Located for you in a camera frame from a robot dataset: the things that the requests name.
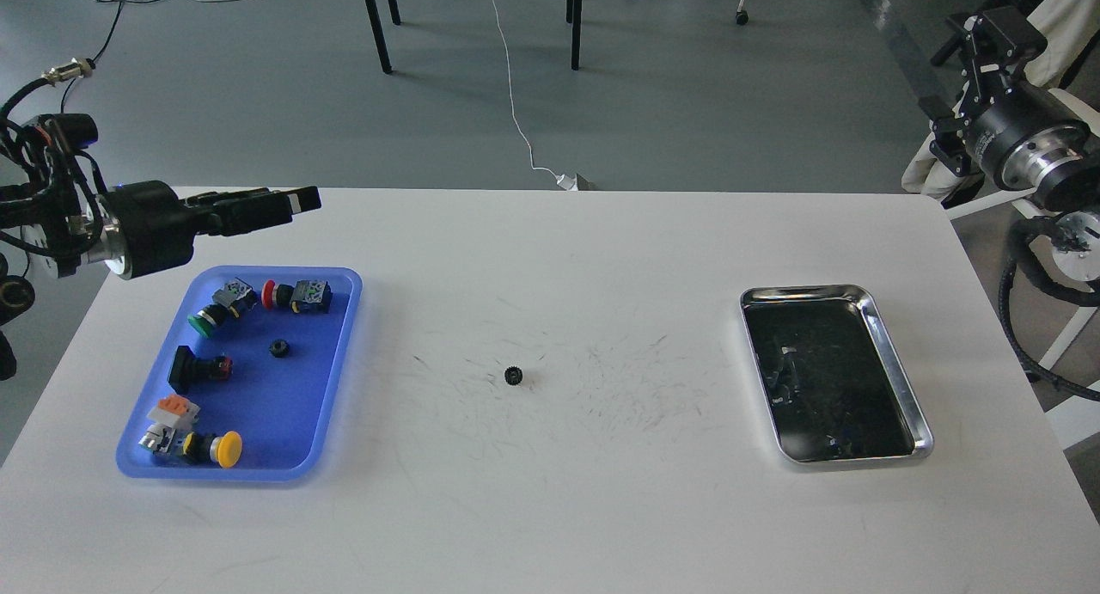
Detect green push button switch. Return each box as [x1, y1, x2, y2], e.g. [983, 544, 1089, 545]
[187, 278, 260, 337]

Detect black table legs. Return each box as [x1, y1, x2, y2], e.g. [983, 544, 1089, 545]
[358, 0, 584, 75]

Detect black push button switch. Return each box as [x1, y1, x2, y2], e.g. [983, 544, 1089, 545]
[168, 345, 233, 395]

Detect silver metal tray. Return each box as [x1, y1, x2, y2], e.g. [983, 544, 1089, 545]
[739, 284, 935, 469]

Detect white cable on floor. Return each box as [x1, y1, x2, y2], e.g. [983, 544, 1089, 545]
[418, 0, 596, 193]

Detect yellow push button switch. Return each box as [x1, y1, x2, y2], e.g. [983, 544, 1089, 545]
[138, 428, 243, 468]

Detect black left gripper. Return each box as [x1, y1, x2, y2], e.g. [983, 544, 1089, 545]
[101, 182, 321, 279]

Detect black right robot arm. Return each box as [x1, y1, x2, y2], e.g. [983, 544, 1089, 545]
[919, 6, 1099, 402]

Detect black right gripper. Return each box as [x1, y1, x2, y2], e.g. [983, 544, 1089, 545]
[919, 7, 1092, 191]

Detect orange white switch block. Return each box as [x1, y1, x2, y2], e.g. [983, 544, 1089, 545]
[149, 394, 201, 431]

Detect black cable on floor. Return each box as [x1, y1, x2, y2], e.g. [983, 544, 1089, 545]
[57, 0, 207, 113]

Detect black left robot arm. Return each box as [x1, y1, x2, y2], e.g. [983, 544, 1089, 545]
[3, 58, 321, 279]

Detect red push button switch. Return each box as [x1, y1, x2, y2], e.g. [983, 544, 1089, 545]
[260, 279, 333, 315]

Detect small black gear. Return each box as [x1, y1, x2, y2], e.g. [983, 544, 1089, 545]
[268, 339, 290, 358]
[503, 366, 525, 386]

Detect blue plastic tray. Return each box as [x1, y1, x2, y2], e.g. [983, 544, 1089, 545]
[116, 265, 363, 483]

